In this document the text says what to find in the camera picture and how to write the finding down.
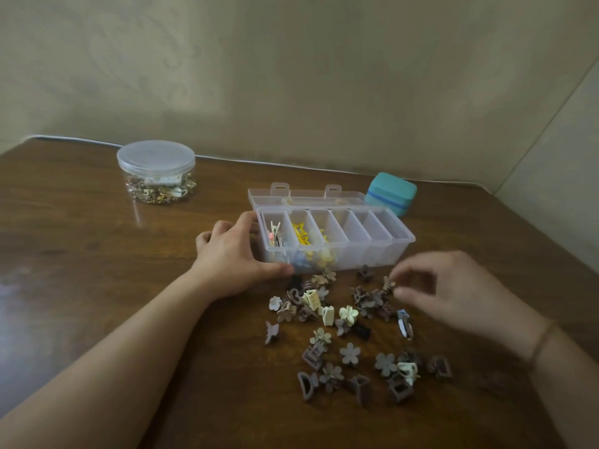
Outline pile of small hair clips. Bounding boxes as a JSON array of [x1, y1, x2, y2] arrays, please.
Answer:
[[264, 265, 454, 408]]

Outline person's left hand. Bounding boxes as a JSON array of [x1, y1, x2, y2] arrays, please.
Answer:
[[189, 211, 295, 301]]

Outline person's right hand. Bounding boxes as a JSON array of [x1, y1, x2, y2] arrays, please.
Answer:
[[388, 250, 554, 359]]

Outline person's right forearm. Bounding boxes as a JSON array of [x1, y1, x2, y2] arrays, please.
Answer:
[[529, 322, 599, 449]]

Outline thin brown wrist bracelet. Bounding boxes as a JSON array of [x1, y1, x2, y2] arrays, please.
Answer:
[[529, 322, 558, 366]]

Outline round clear plastic lidded jar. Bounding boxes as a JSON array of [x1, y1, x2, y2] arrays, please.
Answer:
[[116, 139, 197, 205]]

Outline yellow star hair clips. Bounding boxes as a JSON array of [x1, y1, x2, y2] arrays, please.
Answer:
[[292, 222, 329, 246]]

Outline clear plastic compartment organizer box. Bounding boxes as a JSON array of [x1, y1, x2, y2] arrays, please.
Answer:
[[247, 182, 416, 273]]

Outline heap of gold clips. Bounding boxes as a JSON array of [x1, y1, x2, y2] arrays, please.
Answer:
[[124, 175, 197, 205]]

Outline white cable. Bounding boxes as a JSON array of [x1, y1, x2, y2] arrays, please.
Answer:
[[27, 134, 492, 193]]

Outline teal rounded case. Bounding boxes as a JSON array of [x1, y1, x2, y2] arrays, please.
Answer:
[[363, 172, 418, 218]]

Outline person's left forearm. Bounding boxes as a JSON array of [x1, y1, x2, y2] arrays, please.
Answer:
[[0, 270, 217, 449]]

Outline blue and yellow hair clips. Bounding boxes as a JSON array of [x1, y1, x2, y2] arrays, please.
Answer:
[[290, 250, 336, 273]]

